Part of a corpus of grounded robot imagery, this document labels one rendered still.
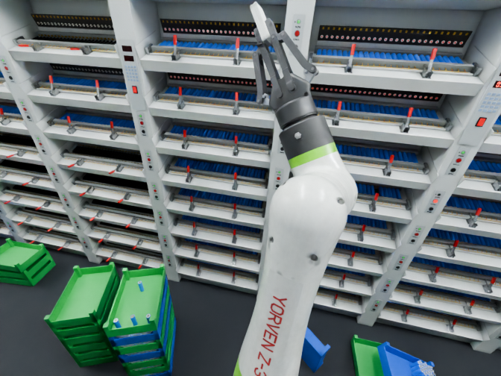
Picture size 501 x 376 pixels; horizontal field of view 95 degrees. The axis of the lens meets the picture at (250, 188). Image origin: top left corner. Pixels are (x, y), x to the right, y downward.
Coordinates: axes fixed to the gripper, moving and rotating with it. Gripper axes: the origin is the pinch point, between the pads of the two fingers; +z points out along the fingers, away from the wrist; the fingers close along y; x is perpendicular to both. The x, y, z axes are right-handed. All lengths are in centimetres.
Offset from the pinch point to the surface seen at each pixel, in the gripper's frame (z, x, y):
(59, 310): -52, 1, -140
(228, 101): 12, -49, -38
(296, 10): 22.6, -41.9, 2.8
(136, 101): 28, -32, -74
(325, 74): 1, -51, 4
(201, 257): -62, -68, -110
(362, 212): -60, -77, -4
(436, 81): -17, -62, 35
